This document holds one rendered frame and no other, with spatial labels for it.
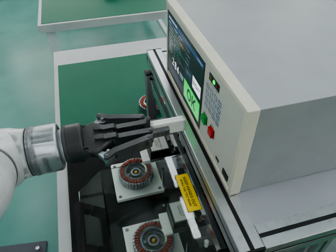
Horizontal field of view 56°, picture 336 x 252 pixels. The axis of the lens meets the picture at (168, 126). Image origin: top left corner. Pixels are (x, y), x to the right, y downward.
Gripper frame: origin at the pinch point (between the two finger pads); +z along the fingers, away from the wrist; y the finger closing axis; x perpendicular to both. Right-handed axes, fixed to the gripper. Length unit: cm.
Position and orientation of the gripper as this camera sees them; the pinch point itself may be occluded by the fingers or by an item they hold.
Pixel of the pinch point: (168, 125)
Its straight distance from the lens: 63.1
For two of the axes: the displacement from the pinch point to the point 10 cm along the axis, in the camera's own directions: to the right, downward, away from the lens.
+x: 0.0, -7.3, -6.8
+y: 2.7, 6.6, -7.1
